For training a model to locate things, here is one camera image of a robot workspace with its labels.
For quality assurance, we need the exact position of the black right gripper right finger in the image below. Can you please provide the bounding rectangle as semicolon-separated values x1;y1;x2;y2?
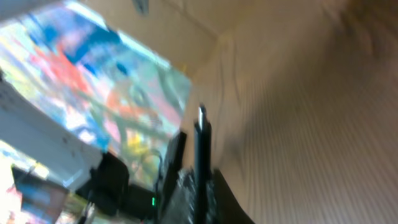
208;169;254;224

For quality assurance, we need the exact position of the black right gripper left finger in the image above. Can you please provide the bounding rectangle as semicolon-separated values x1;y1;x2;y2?
160;131;195;224

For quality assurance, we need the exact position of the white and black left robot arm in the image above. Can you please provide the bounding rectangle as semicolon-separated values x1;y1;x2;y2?
1;80;156;221

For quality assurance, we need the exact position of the black charger cable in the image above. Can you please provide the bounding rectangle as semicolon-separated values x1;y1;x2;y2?
193;104;213;224

